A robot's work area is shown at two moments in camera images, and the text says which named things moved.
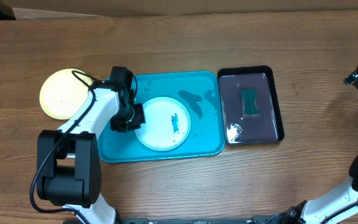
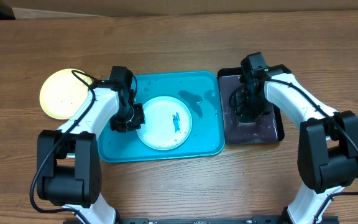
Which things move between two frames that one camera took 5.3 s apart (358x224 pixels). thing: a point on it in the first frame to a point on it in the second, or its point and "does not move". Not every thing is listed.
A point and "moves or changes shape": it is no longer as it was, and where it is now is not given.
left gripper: x=140 y=118 does not move
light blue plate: x=167 y=123 does not move
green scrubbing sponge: x=248 y=96 moves or changes shape
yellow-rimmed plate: x=63 y=94 does not move
